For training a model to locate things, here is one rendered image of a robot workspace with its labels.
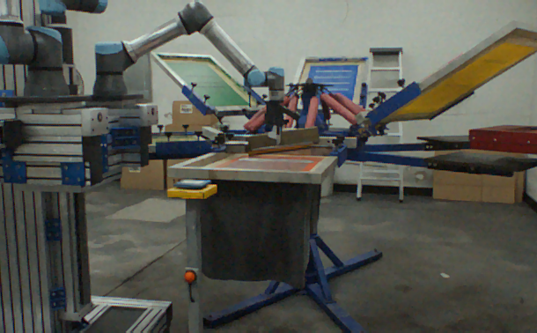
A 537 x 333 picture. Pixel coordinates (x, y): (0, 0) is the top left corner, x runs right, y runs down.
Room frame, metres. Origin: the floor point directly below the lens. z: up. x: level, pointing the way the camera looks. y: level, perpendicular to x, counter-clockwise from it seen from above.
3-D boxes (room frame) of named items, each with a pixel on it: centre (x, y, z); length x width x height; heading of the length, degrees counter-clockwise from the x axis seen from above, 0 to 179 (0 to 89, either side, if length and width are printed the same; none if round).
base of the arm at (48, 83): (1.85, 0.76, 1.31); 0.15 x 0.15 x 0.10
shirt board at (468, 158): (2.81, -0.76, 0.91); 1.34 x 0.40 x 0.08; 45
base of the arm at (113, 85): (2.34, 0.68, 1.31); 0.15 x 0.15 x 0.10
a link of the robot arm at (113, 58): (2.35, 0.68, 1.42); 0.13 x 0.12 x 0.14; 3
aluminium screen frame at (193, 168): (2.26, -0.02, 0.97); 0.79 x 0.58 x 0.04; 165
